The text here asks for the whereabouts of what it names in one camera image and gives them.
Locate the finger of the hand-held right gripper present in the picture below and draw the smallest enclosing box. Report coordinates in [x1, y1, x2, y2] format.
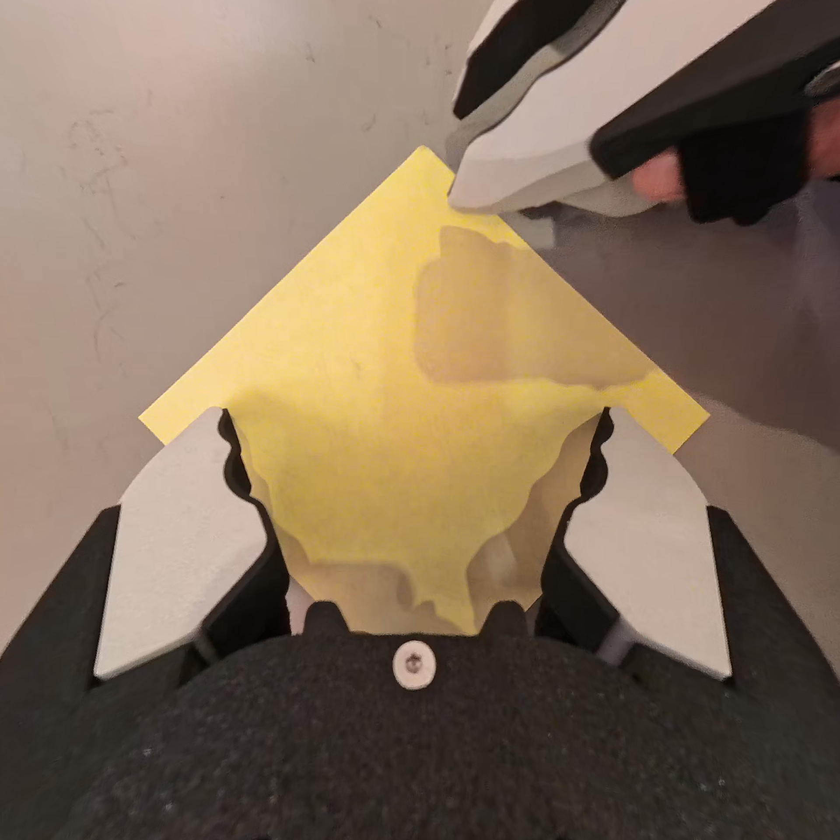
[448, 0, 780, 216]
[451, 0, 631, 123]

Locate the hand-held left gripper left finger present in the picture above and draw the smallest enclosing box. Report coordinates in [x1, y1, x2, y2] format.
[92, 407, 291, 681]

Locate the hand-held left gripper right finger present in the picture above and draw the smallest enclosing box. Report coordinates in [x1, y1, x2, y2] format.
[535, 407, 734, 683]

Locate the yellow and grey origami paper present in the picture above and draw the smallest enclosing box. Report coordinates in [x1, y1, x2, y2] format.
[139, 146, 711, 636]

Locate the person's right hand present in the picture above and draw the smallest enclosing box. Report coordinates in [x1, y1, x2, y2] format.
[633, 98, 840, 204]

